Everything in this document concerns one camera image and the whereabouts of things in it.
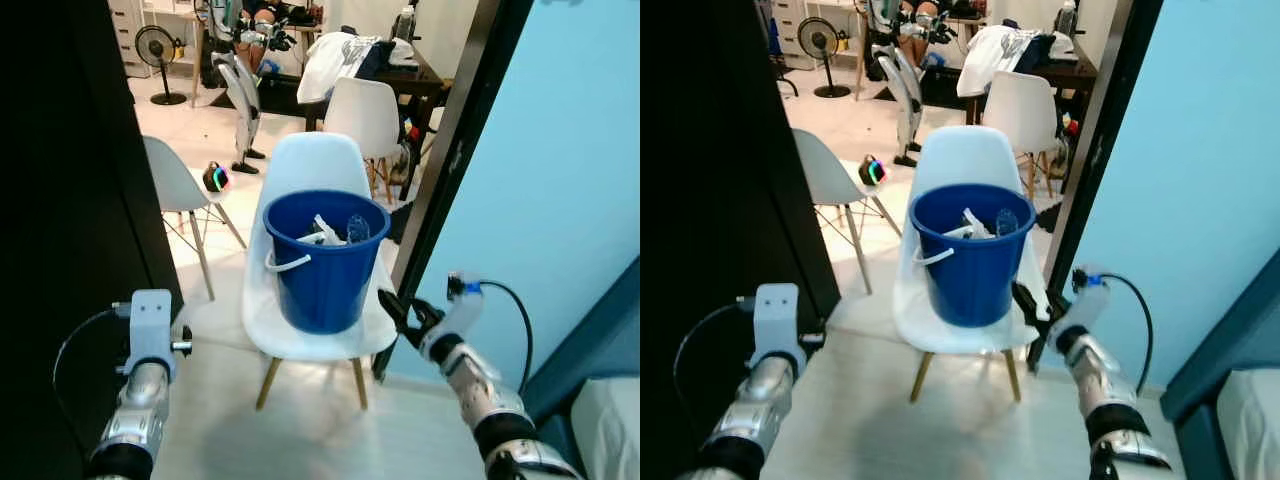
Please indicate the small colourful toy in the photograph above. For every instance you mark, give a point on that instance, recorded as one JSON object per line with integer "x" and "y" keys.
{"x": 1071, "y": 125}
{"x": 411, "y": 130}

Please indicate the dark navy garment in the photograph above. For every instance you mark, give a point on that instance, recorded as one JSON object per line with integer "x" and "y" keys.
{"x": 1035, "y": 52}
{"x": 375, "y": 60}

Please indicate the blue upholstered bed frame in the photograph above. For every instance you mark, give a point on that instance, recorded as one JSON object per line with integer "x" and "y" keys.
{"x": 1230, "y": 340}
{"x": 600, "y": 320}

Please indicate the white drawer unit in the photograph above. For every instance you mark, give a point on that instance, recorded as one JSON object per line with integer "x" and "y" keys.
{"x": 128, "y": 40}
{"x": 788, "y": 30}

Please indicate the grey plastic chair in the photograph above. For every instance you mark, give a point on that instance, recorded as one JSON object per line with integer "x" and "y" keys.
{"x": 170, "y": 180}
{"x": 825, "y": 175}

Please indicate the white plastic rubbish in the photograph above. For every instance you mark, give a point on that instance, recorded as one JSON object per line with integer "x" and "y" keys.
{"x": 968, "y": 226}
{"x": 320, "y": 232}

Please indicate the black door frame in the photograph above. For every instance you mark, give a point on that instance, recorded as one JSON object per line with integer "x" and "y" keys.
{"x": 465, "y": 120}
{"x": 1110, "y": 110}

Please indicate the silver humanoid robot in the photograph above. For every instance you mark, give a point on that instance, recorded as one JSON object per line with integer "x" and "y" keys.
{"x": 908, "y": 90}
{"x": 240, "y": 95}

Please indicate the clear plastic bottle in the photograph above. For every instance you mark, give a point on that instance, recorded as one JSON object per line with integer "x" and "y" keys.
{"x": 357, "y": 228}
{"x": 1007, "y": 222}

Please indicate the grey bottle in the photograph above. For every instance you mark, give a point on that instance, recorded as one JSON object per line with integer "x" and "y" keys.
{"x": 1066, "y": 17}
{"x": 404, "y": 22}

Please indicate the black standing fan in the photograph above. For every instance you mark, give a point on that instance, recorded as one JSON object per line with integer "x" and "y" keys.
{"x": 818, "y": 38}
{"x": 155, "y": 45}

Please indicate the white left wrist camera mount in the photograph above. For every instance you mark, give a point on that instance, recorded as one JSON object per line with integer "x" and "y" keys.
{"x": 150, "y": 320}
{"x": 777, "y": 315}

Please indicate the white printed cloth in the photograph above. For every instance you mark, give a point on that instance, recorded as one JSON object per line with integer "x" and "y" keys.
{"x": 330, "y": 65}
{"x": 990, "y": 55}

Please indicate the seated person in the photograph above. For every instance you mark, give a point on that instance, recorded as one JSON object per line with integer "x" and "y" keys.
{"x": 262, "y": 22}
{"x": 912, "y": 35}

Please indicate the dark wooden table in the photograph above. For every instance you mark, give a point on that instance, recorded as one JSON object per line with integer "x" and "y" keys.
{"x": 425, "y": 80}
{"x": 1075, "y": 75}

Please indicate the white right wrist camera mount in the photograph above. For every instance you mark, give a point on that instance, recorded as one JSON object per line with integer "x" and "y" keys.
{"x": 462, "y": 315}
{"x": 1088, "y": 300}

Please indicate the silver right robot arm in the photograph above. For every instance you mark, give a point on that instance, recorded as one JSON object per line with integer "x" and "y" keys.
{"x": 1105, "y": 385}
{"x": 480, "y": 385}

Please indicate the round black glowing speaker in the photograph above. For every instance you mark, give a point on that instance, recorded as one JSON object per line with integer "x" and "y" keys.
{"x": 215, "y": 178}
{"x": 872, "y": 170}

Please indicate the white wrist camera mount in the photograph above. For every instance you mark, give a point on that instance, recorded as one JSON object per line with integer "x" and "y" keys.
{"x": 150, "y": 320}
{"x": 1088, "y": 300}
{"x": 462, "y": 315}
{"x": 777, "y": 315}

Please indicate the blue plastic bucket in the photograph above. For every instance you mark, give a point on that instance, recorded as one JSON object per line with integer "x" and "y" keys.
{"x": 325, "y": 280}
{"x": 970, "y": 275}

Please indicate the black door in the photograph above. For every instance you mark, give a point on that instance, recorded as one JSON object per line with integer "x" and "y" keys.
{"x": 720, "y": 200}
{"x": 60, "y": 200}

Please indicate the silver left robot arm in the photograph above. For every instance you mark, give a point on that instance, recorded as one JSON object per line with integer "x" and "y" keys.
{"x": 140, "y": 410}
{"x": 760, "y": 400}

